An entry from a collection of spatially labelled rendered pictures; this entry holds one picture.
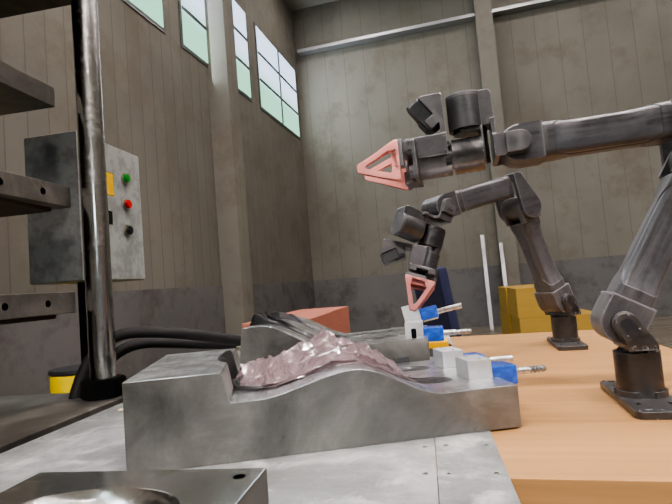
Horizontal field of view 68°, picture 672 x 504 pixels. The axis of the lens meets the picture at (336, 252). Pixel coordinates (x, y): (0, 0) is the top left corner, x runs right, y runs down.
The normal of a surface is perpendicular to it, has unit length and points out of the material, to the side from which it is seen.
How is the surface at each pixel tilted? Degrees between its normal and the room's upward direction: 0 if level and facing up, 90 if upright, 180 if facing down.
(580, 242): 90
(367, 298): 90
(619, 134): 93
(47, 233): 90
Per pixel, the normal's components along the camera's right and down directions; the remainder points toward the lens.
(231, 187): -0.25, -0.04
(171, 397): 0.12, -0.07
